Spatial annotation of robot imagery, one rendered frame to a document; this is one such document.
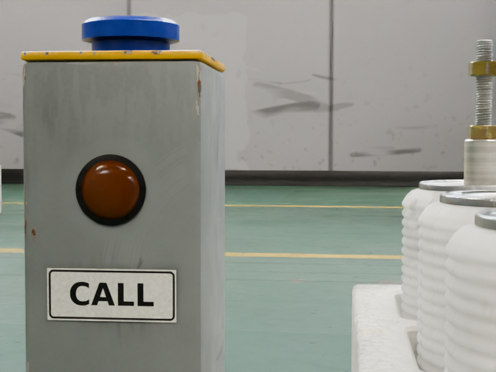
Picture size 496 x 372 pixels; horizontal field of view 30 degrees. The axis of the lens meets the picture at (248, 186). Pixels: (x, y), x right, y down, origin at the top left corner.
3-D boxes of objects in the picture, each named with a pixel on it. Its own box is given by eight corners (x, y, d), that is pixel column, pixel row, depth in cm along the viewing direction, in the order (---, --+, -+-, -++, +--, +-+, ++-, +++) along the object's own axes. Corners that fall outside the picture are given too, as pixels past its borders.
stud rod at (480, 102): (493, 165, 56) (495, 40, 56) (488, 166, 55) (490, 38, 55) (477, 165, 57) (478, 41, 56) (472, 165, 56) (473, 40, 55)
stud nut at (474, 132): (503, 139, 56) (503, 125, 56) (494, 139, 55) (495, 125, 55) (472, 139, 57) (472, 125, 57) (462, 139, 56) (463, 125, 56)
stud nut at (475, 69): (504, 76, 56) (504, 62, 56) (496, 74, 54) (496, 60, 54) (472, 77, 57) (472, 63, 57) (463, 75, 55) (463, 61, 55)
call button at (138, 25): (170, 66, 36) (170, 12, 36) (69, 66, 36) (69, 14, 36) (187, 73, 40) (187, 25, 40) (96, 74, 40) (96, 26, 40)
